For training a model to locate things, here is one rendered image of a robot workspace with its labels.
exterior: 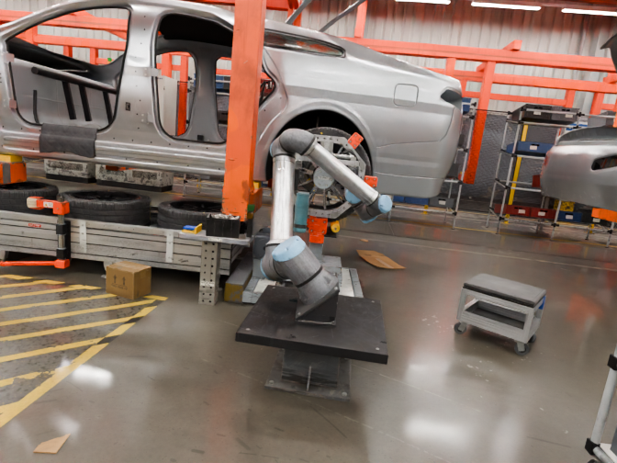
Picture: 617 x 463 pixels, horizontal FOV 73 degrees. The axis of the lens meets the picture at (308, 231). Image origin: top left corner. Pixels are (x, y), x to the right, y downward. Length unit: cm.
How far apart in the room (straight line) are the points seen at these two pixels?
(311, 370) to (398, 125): 195
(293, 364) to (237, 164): 134
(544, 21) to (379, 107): 1048
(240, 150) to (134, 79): 116
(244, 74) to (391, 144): 118
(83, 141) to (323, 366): 256
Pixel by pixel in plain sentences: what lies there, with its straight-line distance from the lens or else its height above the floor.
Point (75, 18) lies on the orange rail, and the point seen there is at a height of 315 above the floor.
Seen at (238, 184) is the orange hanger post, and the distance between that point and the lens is 270.
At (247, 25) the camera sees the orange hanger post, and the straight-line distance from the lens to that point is 276.
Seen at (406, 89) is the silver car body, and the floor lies 151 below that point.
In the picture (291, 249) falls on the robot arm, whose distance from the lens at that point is 177.
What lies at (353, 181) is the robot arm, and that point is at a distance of 211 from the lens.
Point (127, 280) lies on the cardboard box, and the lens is 281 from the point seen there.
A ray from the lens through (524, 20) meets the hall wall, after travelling 1325.
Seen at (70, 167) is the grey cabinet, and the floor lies 25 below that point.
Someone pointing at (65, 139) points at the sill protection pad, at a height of 90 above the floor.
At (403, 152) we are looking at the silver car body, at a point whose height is 106.
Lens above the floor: 104
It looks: 12 degrees down
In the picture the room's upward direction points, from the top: 6 degrees clockwise
